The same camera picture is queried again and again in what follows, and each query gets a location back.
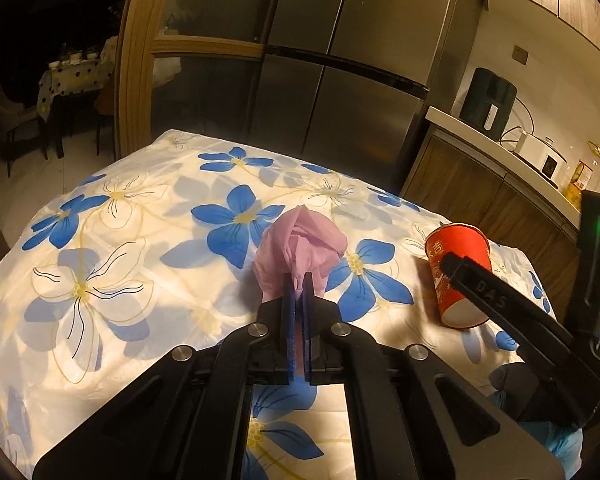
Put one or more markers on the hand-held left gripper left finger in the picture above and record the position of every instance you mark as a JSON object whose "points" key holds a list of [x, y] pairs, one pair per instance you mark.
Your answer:
{"points": [[291, 330]]}

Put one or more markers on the purple rubber glove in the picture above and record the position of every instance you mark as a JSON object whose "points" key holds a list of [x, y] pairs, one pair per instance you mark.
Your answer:
{"points": [[300, 240]]}

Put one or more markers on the dining table with dotted cloth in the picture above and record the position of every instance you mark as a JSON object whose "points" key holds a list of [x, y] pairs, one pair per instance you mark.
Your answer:
{"points": [[70, 80]]}

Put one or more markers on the steel refrigerator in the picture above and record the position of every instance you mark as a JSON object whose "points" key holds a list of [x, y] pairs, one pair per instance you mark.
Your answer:
{"points": [[355, 35]]}

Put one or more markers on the cooking oil bottle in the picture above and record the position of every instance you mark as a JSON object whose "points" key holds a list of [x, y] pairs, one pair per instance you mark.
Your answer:
{"points": [[582, 175]]}

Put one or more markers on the dark wall socket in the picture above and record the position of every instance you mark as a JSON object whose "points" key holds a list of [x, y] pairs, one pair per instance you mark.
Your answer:
{"points": [[520, 55]]}

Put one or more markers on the wooden glass door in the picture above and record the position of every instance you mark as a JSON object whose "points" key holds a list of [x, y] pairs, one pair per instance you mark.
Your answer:
{"points": [[135, 60]]}

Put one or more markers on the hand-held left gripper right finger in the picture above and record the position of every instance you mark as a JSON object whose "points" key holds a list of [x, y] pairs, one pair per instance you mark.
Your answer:
{"points": [[308, 330]]}

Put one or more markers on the person's right hand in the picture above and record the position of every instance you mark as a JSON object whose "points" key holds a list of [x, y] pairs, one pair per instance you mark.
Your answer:
{"points": [[567, 447]]}

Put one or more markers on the wooden lower cabinets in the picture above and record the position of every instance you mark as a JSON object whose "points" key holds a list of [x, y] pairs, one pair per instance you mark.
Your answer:
{"points": [[455, 175]]}

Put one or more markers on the red paper cup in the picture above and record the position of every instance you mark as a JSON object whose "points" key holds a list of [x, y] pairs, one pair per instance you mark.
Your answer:
{"points": [[452, 305]]}

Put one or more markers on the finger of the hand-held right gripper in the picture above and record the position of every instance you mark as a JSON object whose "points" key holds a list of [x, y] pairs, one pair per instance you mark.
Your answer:
{"points": [[480, 287]]}

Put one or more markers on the black air fryer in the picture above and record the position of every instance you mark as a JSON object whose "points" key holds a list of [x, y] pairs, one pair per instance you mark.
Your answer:
{"points": [[485, 100]]}

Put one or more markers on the white electric cooker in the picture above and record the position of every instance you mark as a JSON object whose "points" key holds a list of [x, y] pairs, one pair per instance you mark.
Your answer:
{"points": [[535, 152]]}

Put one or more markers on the dining chair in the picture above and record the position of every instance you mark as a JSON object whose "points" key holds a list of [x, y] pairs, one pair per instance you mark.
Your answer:
{"points": [[10, 110]]}

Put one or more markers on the blue floral blanket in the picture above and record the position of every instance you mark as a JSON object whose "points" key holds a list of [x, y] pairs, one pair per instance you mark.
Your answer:
{"points": [[155, 210]]}

